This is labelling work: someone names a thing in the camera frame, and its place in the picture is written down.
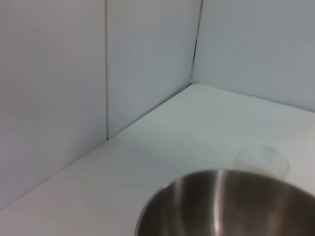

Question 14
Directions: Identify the stainless steel mixing bowl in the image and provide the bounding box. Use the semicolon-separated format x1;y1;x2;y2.
134;169;315;236

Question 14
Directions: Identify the clear plastic measuring cup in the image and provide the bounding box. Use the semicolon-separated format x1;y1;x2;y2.
235;145;290;179

